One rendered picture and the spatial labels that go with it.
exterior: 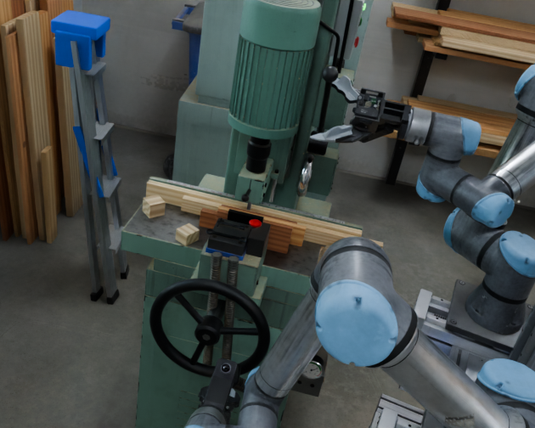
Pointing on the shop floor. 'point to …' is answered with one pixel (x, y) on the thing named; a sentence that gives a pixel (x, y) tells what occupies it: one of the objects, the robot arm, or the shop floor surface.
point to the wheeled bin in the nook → (193, 25)
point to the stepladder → (92, 140)
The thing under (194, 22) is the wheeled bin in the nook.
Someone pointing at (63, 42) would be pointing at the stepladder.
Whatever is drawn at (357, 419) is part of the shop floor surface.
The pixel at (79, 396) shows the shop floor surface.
